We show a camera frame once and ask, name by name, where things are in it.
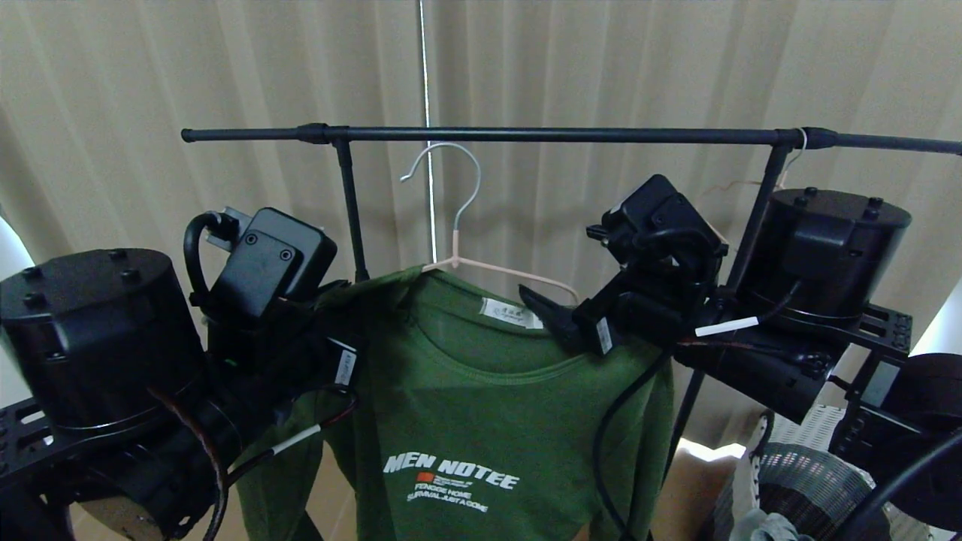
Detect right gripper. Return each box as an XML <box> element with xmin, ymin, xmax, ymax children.
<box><xmin>575</xmin><ymin>274</ymin><xmax>835</xmax><ymax>423</ymax></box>

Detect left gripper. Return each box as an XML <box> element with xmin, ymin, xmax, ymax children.
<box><xmin>75</xmin><ymin>301</ymin><xmax>360</xmax><ymax>536</ymax></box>

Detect pale grey garment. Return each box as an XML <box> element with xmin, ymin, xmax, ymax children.
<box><xmin>733</xmin><ymin>509</ymin><xmax>816</xmax><ymax>541</ymax></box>

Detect green printed shirt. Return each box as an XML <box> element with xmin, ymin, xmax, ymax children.
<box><xmin>237</xmin><ymin>267</ymin><xmax>677</xmax><ymax>541</ymax></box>

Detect pink clothes hanger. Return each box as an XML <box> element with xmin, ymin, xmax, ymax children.
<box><xmin>703</xmin><ymin>128</ymin><xmax>809</xmax><ymax>198</ymax></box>
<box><xmin>400</xmin><ymin>143</ymin><xmax>581</xmax><ymax>305</ymax></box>

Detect white laundry basket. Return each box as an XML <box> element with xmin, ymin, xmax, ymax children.
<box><xmin>710</xmin><ymin>406</ymin><xmax>933</xmax><ymax>541</ymax></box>

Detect black clothes rack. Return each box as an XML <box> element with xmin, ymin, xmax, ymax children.
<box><xmin>182</xmin><ymin>124</ymin><xmax>962</xmax><ymax>541</ymax></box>

